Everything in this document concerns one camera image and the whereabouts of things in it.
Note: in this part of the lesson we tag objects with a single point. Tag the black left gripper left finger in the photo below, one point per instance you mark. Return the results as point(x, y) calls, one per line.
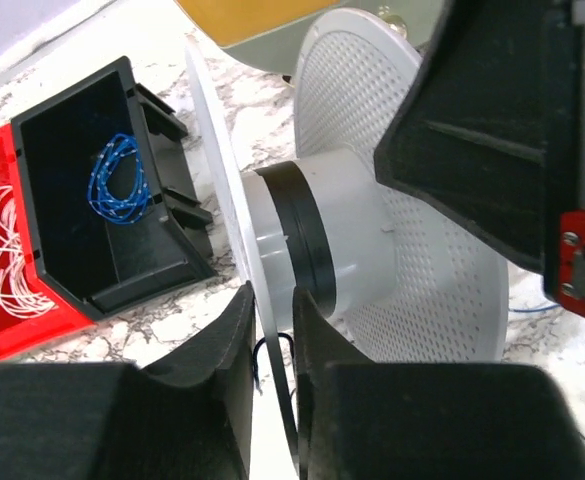
point(185, 416)

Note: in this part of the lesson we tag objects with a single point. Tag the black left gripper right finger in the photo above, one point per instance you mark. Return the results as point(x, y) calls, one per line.
point(358, 419)

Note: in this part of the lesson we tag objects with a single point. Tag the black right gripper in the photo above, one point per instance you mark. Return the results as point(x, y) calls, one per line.
point(467, 138)

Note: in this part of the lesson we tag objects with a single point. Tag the white perforated cable spool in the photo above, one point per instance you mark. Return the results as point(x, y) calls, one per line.
point(409, 284)

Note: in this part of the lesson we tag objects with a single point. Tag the red plastic bin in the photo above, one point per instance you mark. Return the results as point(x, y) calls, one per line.
point(30, 315)

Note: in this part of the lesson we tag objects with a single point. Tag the round three-drawer cabinet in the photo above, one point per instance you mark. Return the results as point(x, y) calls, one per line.
point(267, 35)

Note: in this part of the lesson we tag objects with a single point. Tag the black plastic bin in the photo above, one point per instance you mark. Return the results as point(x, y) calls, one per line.
point(110, 205)

